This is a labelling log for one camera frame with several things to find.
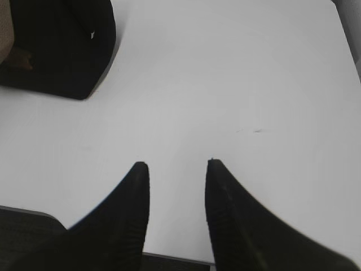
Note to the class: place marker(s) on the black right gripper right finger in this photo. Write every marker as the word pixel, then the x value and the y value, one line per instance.
pixel 247 236

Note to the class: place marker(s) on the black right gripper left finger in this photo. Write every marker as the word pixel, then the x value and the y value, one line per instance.
pixel 112 235

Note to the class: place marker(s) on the dark chair seat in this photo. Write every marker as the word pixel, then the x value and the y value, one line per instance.
pixel 23 230

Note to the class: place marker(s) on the black tote bag tan handles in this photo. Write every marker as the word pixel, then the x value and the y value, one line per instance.
pixel 71 44

